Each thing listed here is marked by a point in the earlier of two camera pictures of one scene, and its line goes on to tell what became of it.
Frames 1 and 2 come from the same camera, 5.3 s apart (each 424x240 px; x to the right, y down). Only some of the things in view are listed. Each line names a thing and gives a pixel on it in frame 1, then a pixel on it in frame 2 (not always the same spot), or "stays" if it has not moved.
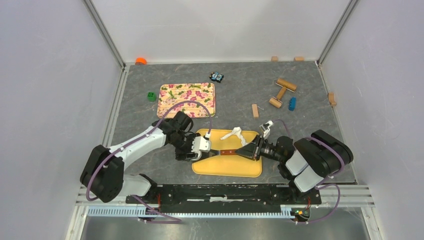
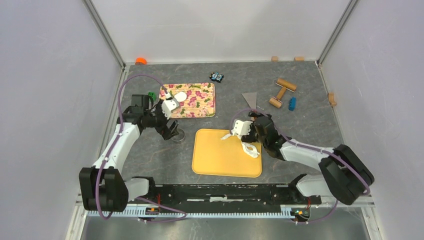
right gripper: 258,141 to 250,138
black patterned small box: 216,76 stays
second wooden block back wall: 298,59 stays
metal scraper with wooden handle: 243,152 to 251,98
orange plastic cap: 140,61 stays
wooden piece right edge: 331,98 stays
